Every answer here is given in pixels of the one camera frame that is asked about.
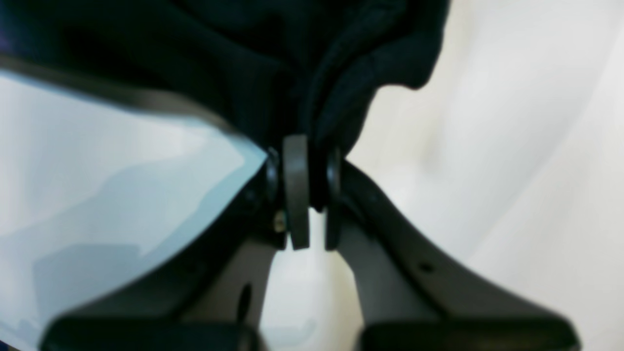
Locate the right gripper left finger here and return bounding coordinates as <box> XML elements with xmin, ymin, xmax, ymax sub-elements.
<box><xmin>41</xmin><ymin>136</ymin><xmax>310</xmax><ymax>351</ymax></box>

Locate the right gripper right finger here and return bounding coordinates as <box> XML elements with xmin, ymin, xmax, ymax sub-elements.
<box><xmin>326</xmin><ymin>149</ymin><xmax>581</xmax><ymax>351</ymax></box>

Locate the black T-shirt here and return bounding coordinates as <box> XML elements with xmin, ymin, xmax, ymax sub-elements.
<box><xmin>1</xmin><ymin>0</ymin><xmax>450</xmax><ymax>152</ymax></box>

